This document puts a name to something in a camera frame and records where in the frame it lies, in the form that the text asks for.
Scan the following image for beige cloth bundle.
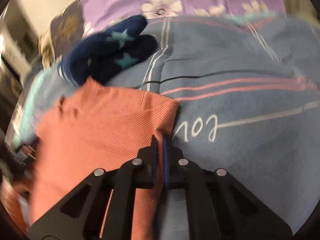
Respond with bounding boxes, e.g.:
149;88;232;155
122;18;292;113
38;29;55;69

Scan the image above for dark tree-print pillow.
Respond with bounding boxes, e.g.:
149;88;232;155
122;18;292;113
50;1;84;59

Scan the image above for teal star blanket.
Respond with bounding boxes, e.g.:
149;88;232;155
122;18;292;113
11;69;52;147

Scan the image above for navy star fleece garment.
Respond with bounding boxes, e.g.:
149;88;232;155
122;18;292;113
57;15;158;87

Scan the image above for blue plaid bed sheet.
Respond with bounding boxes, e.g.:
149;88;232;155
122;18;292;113
15;12;320;240

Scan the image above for coral long-sleeve sweater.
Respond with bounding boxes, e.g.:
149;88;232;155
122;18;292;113
29;79;178;239

